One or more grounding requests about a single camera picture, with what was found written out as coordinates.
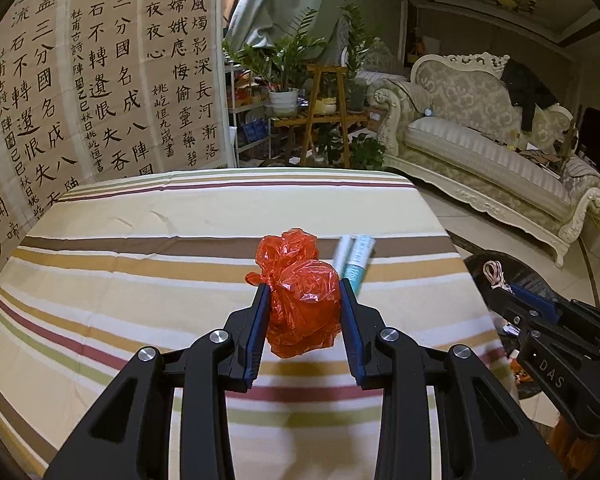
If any calligraphy wall hanging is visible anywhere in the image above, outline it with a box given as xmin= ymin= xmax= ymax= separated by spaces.
xmin=0 ymin=0 xmax=228 ymax=306

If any pale string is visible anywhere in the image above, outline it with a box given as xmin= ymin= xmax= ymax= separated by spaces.
xmin=482 ymin=260 xmax=513 ymax=293

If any orange plastic bag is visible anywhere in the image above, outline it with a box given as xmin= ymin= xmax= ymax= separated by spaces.
xmin=245 ymin=227 xmax=342 ymax=359

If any potted plant in white pot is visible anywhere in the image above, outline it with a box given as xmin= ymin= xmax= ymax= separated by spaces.
xmin=222 ymin=7 xmax=326 ymax=116

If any striped tablecloth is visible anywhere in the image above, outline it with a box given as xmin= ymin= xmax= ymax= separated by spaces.
xmin=0 ymin=167 xmax=521 ymax=480

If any tall plant in dark pot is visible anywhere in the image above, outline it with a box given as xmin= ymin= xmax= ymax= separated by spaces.
xmin=337 ymin=2 xmax=376 ymax=113

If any white teal tube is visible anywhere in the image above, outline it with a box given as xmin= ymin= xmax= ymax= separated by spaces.
xmin=342 ymin=234 xmax=377 ymax=291

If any ornate cream sofa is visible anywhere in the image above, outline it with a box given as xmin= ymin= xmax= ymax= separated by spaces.
xmin=375 ymin=52 xmax=600 ymax=267

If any black clothing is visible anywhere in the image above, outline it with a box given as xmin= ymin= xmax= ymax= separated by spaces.
xmin=500 ymin=58 xmax=556 ymax=131

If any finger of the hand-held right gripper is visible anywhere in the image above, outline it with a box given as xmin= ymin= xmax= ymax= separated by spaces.
xmin=509 ymin=283 xmax=567 ymax=324
xmin=490 ymin=294 xmax=537 ymax=334

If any ornate cream armchair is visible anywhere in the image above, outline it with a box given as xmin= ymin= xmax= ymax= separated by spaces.
xmin=352 ymin=40 xmax=416 ymax=91

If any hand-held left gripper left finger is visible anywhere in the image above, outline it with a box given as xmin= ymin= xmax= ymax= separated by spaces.
xmin=45 ymin=282 xmax=272 ymax=480

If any blue crate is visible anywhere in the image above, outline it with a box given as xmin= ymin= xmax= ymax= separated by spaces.
xmin=240 ymin=119 xmax=271 ymax=143

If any wooden plant stand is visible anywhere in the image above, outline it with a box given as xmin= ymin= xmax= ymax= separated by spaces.
xmin=275 ymin=64 xmax=368 ymax=168

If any round bin with black bag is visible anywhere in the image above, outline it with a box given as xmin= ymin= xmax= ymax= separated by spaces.
xmin=462 ymin=252 xmax=600 ymax=401

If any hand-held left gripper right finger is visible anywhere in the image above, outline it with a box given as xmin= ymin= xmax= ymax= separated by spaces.
xmin=337 ymin=277 xmax=566 ymax=480

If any grey-blue curtain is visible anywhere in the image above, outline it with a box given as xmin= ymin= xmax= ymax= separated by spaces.
xmin=227 ymin=0 xmax=353 ymax=68

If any white metal shelf rack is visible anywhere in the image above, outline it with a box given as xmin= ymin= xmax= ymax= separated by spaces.
xmin=225 ymin=62 xmax=281 ymax=168

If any clutter pile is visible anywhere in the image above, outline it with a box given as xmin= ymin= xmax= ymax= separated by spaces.
xmin=505 ymin=130 xmax=581 ymax=176

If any low leafy green plant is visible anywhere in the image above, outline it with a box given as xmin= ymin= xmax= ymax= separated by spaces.
xmin=350 ymin=132 xmax=387 ymax=171

